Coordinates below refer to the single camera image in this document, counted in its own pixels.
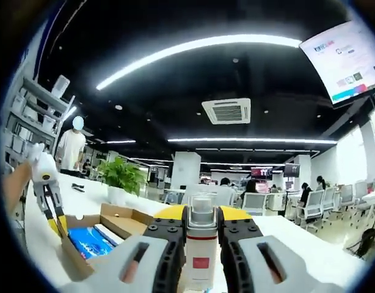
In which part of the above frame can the row of white office chairs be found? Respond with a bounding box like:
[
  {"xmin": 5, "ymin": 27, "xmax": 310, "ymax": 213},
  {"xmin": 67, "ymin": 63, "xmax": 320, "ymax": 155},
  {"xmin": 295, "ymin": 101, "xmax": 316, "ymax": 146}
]
[{"xmin": 241, "ymin": 179, "xmax": 375, "ymax": 234}]

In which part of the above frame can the dark hanging monitor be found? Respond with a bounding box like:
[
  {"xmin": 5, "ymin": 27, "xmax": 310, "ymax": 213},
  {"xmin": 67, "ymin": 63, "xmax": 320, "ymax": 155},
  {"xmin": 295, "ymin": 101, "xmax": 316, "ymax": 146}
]
[{"xmin": 284, "ymin": 163, "xmax": 301, "ymax": 177}]

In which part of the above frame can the brown cardboard shoe box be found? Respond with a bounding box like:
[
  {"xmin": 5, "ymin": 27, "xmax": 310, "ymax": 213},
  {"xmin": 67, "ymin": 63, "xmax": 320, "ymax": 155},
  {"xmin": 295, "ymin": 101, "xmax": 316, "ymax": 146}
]
[{"xmin": 54, "ymin": 203, "xmax": 170, "ymax": 283}]

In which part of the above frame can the grey metal storage shelf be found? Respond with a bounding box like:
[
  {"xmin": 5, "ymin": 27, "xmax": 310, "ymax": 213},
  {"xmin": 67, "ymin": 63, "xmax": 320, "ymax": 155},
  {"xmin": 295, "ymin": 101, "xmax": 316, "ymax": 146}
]
[{"xmin": 2, "ymin": 76, "xmax": 77, "ymax": 172}]

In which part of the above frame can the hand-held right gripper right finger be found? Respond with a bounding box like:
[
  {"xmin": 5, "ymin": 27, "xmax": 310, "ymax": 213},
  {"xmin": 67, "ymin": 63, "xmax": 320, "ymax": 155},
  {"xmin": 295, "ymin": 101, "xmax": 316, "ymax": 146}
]
[{"xmin": 217, "ymin": 204, "xmax": 332, "ymax": 293}]

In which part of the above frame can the white carton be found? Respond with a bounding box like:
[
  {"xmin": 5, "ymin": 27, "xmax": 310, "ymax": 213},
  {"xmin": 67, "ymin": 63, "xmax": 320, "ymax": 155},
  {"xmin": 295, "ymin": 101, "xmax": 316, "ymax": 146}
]
[{"xmin": 94, "ymin": 223, "xmax": 125, "ymax": 247}]

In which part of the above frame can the ceiling air conditioner vent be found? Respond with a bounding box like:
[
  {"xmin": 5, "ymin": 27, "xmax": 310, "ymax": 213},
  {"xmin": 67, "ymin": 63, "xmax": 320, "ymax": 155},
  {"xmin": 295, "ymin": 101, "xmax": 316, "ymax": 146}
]
[{"xmin": 201, "ymin": 98, "xmax": 252, "ymax": 125}]

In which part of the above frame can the blue soft tissue pack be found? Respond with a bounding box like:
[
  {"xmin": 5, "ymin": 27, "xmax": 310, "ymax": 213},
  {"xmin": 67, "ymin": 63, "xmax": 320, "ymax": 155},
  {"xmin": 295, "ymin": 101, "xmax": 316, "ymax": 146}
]
[{"xmin": 67, "ymin": 227, "xmax": 117, "ymax": 261}]

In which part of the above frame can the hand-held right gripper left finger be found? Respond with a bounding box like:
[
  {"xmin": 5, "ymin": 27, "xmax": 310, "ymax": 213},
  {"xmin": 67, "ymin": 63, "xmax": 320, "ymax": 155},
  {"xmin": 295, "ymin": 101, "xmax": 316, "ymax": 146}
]
[{"xmin": 60, "ymin": 204, "xmax": 188, "ymax": 293}]

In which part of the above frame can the large pink-white display screen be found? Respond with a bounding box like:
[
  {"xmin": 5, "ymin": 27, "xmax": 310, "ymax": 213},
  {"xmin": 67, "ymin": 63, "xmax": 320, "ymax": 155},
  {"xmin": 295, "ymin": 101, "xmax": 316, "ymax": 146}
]
[{"xmin": 299, "ymin": 20, "xmax": 375, "ymax": 109}]

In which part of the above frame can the potted green plant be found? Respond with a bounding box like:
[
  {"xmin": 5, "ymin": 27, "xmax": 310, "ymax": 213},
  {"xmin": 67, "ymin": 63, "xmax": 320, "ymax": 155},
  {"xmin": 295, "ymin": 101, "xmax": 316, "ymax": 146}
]
[{"xmin": 97, "ymin": 156, "xmax": 148, "ymax": 208}]

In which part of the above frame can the white spray bottle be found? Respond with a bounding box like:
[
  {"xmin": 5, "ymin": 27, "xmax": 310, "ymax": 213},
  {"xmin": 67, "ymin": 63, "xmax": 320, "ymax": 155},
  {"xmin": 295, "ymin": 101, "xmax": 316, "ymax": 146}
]
[{"xmin": 183, "ymin": 192, "xmax": 220, "ymax": 289}]

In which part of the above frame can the red hanging screen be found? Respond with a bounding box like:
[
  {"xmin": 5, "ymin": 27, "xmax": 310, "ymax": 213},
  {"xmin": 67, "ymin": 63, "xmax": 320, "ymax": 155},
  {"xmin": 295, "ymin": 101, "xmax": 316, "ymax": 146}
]
[{"xmin": 250, "ymin": 167, "xmax": 274, "ymax": 181}]

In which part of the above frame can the white ceiling light strip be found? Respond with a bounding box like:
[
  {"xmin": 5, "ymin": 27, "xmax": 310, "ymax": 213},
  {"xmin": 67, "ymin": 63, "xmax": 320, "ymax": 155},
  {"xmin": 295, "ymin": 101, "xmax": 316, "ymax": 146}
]
[
  {"xmin": 167, "ymin": 137, "xmax": 338, "ymax": 145},
  {"xmin": 95, "ymin": 34, "xmax": 302, "ymax": 92}
]

